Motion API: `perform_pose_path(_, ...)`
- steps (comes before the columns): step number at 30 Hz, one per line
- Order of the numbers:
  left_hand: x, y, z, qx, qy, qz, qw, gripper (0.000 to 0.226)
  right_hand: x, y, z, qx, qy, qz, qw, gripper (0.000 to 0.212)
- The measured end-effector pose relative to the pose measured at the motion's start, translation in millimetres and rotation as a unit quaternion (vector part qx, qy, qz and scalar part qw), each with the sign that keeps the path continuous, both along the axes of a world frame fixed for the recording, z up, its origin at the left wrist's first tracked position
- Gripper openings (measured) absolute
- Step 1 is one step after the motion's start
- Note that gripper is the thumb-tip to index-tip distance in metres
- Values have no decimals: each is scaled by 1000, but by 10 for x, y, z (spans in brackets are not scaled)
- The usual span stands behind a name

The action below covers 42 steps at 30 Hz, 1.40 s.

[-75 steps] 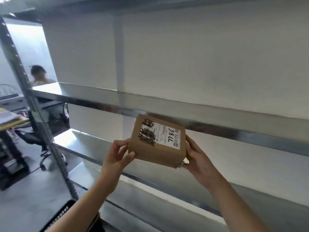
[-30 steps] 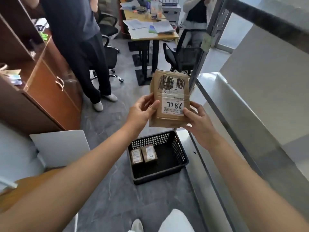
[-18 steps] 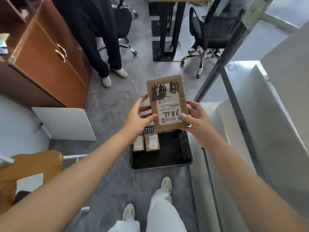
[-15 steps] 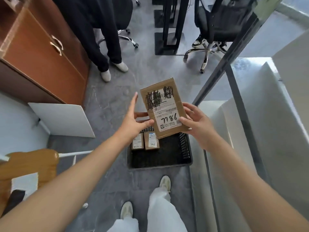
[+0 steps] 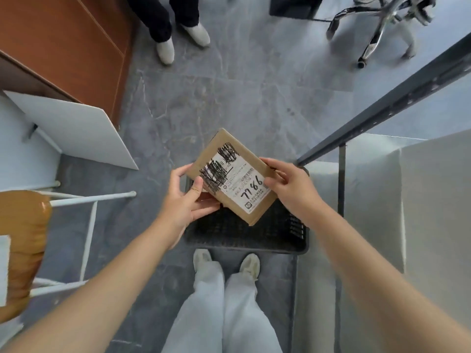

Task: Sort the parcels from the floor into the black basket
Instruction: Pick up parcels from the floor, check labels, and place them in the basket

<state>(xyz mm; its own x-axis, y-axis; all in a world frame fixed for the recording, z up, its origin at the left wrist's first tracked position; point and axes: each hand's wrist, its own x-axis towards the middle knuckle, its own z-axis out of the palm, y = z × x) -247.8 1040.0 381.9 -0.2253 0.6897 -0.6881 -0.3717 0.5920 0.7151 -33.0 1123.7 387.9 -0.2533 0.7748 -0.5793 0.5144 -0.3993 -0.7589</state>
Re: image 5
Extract person's right forearm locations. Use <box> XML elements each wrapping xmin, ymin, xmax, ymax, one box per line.
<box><xmin>305</xmin><ymin>202</ymin><xmax>471</xmax><ymax>353</ymax></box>

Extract person's white right shoe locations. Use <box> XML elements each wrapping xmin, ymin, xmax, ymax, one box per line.
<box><xmin>239</xmin><ymin>253</ymin><xmax>261</xmax><ymax>282</ymax></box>

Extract brown wooden cabinet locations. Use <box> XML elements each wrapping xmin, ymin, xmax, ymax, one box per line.
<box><xmin>0</xmin><ymin>0</ymin><xmax>134</xmax><ymax>129</ymax></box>

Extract black office chair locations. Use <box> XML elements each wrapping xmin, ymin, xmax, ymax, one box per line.
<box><xmin>326</xmin><ymin>0</ymin><xmax>438</xmax><ymax>69</ymax></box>

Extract white flat board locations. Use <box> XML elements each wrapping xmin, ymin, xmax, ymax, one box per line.
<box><xmin>2</xmin><ymin>90</ymin><xmax>139</xmax><ymax>171</ymax></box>

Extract wooden chair white metal frame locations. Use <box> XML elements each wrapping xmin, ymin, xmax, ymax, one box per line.
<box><xmin>0</xmin><ymin>179</ymin><xmax>137</xmax><ymax>324</ymax></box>

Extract person's white trousers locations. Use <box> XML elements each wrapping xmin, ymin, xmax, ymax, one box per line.
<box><xmin>161</xmin><ymin>260</ymin><xmax>284</xmax><ymax>353</ymax></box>

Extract person's white left shoe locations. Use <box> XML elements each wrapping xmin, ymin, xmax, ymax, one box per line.
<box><xmin>193</xmin><ymin>249</ymin><xmax>213</xmax><ymax>273</ymax></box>

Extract grey metal shelf rack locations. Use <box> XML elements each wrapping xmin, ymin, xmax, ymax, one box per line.
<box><xmin>290</xmin><ymin>32</ymin><xmax>471</xmax><ymax>353</ymax></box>

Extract white paper sheet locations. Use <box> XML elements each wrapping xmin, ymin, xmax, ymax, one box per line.
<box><xmin>0</xmin><ymin>235</ymin><xmax>12</xmax><ymax>307</ymax></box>

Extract person's left forearm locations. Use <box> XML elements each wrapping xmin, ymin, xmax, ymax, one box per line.
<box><xmin>0</xmin><ymin>220</ymin><xmax>181</xmax><ymax>353</ymax></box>

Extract black plastic basket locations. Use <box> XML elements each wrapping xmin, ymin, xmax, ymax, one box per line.
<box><xmin>183</xmin><ymin>167</ymin><xmax>310</xmax><ymax>255</ymax></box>

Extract person's right hand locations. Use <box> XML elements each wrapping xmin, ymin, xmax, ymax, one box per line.
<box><xmin>259</xmin><ymin>157</ymin><xmax>328</xmax><ymax>230</ymax></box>

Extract parcel with scribbled label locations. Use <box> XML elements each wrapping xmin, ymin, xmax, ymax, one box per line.
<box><xmin>185</xmin><ymin>128</ymin><xmax>279</xmax><ymax>227</ymax></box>

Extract person's left hand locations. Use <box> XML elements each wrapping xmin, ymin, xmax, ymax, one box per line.
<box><xmin>153</xmin><ymin>163</ymin><xmax>221</xmax><ymax>251</ymax></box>

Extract person's white shoe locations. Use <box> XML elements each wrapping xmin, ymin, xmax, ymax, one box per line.
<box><xmin>193</xmin><ymin>249</ymin><xmax>213</xmax><ymax>273</ymax></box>
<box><xmin>239</xmin><ymin>253</ymin><xmax>261</xmax><ymax>282</ymax></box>

